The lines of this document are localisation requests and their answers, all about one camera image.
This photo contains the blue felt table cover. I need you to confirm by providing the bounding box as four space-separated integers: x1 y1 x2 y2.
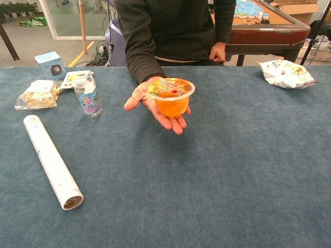
0 66 331 248

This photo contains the black cable bundle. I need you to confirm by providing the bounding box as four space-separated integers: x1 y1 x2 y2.
85 40 112 67

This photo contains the wooden pole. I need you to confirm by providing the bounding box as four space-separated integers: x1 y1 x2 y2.
79 0 88 55

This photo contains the purple grey chair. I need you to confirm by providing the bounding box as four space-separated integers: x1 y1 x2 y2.
104 17 127 67

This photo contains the row of potted plants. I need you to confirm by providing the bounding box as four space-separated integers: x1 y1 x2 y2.
0 1 39 19

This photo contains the white yellow flat packet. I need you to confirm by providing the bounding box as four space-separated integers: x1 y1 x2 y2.
59 70 94 90

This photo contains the white printed snack bag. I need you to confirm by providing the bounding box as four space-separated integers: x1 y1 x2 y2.
255 59 318 90

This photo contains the person left hand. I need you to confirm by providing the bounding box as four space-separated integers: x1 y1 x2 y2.
208 42 227 64

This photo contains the brown wooden mahjong table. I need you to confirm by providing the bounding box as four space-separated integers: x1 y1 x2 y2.
210 0 311 67

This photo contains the person left forearm dark sleeve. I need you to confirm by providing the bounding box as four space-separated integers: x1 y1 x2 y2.
213 10 237 44

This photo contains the green cloth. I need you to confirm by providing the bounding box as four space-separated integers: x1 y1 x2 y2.
18 16 48 27

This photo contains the clear bag of puffed snack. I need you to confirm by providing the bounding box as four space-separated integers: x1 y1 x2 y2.
14 80 62 111

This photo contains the black tripod leg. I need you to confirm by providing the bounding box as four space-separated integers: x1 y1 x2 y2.
299 0 331 66

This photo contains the orange jelly cup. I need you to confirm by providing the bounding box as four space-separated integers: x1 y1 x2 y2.
147 77 196 118

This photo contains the white paper roll tube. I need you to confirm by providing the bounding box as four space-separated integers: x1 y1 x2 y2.
23 114 84 211

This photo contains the clear bottle blue label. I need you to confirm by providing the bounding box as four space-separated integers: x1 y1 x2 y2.
73 75 103 118

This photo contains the person right hand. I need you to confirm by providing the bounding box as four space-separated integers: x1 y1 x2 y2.
124 76 192 136

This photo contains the person torso dark sweater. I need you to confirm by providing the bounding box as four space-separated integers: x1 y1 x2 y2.
113 0 237 67

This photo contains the cardboard box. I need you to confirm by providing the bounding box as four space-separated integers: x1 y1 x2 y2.
268 0 321 26

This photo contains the black table leg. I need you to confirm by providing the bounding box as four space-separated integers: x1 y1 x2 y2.
0 23 20 61

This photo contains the person right forearm dark sleeve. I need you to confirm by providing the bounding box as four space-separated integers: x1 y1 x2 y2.
125 42 167 85

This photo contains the light blue speaker box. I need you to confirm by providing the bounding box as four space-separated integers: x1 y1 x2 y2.
34 51 67 81

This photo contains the blue mahjong tile pile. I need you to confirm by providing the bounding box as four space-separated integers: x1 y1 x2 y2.
234 0 264 18

